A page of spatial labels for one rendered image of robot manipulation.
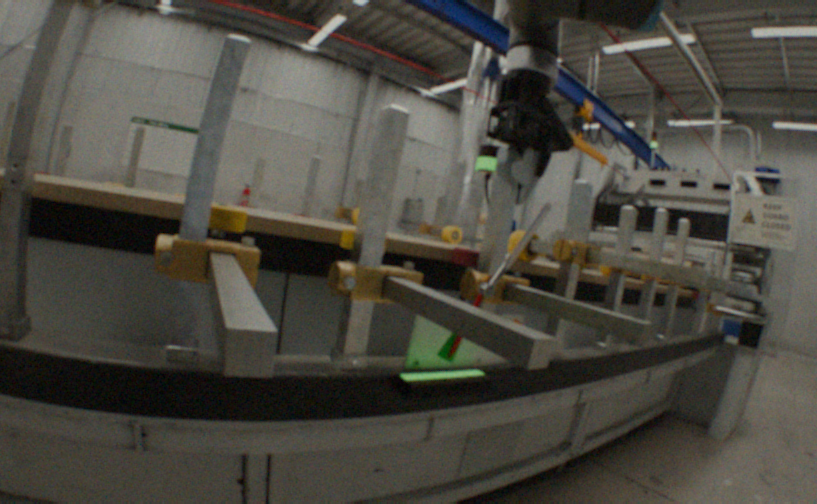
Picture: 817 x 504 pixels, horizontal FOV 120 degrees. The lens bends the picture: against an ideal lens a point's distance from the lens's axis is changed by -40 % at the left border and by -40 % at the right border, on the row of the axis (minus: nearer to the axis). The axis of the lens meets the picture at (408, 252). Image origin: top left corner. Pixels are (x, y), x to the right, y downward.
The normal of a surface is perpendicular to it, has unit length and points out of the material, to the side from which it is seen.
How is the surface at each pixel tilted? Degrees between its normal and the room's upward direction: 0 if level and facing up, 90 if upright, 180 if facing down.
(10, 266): 90
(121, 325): 90
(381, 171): 90
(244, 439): 90
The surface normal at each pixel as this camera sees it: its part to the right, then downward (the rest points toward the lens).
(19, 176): 0.51, 0.15
